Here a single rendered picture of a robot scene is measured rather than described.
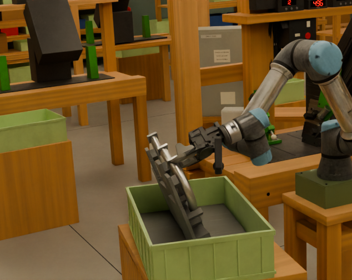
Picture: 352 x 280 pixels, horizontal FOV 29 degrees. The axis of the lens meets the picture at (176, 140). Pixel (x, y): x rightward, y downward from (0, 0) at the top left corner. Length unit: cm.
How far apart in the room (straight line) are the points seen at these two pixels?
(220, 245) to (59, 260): 242
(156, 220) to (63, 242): 217
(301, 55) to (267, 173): 74
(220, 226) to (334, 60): 74
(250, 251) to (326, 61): 70
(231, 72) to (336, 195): 113
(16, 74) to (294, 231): 740
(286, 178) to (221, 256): 91
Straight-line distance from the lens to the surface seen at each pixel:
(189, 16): 340
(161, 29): 1066
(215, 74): 359
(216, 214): 273
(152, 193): 278
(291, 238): 296
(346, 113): 259
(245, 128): 230
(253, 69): 360
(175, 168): 225
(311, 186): 282
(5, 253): 478
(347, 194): 281
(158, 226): 264
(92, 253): 459
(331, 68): 246
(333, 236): 275
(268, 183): 304
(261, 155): 236
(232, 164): 326
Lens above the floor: 183
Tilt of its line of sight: 15 degrees down
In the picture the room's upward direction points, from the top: 3 degrees counter-clockwise
